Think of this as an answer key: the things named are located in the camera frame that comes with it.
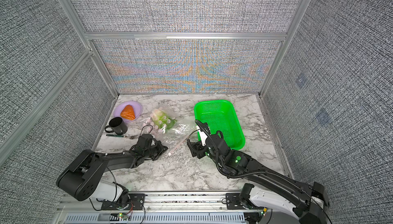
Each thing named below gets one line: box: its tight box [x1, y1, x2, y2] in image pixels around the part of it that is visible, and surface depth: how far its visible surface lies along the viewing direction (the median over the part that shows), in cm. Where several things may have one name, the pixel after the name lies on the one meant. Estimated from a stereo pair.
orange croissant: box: [119, 104, 136, 121], surface depth 106 cm
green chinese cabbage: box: [151, 108, 178, 131], surface depth 98 cm
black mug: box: [104, 116, 128, 136], surface depth 97 cm
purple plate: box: [113, 100, 143, 123], surface depth 110 cm
